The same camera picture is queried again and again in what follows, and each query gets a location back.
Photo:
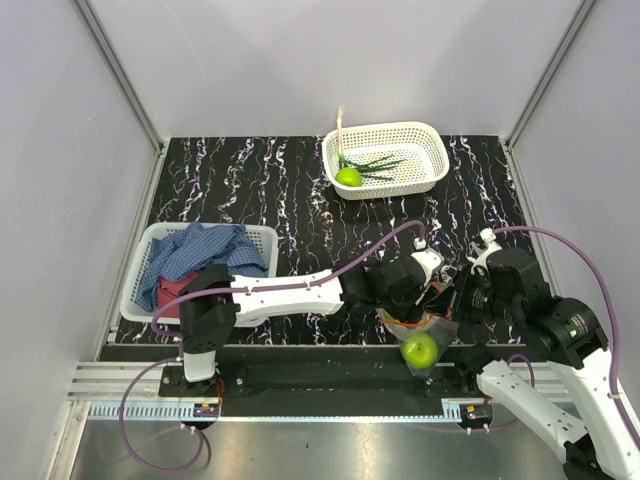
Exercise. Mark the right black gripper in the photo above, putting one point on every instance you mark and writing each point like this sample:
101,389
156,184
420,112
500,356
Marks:
458,312

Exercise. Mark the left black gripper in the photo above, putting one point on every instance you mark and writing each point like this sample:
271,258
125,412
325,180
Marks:
411,313

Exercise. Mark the clear zip top bag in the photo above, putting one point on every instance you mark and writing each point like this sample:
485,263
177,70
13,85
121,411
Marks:
425,332

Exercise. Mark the fake green apple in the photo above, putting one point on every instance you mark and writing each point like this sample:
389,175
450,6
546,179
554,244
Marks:
420,351
349,177

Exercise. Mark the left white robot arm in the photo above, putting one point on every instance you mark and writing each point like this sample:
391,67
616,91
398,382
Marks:
216,302

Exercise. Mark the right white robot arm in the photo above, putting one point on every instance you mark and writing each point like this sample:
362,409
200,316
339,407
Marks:
507,284

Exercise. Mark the white perforated plastic basket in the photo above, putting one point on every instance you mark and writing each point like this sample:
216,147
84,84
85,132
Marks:
394,159

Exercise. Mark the white laundry basket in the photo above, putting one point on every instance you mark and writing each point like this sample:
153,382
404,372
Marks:
265,238

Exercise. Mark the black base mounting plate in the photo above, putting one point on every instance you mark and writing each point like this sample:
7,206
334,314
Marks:
323,382

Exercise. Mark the blue checkered cloth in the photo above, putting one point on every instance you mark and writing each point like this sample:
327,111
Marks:
193,249

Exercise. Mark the dark red cloth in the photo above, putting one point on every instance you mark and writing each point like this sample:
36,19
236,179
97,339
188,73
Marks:
169,290

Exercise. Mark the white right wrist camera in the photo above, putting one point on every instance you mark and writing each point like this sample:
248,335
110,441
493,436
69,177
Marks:
481,249

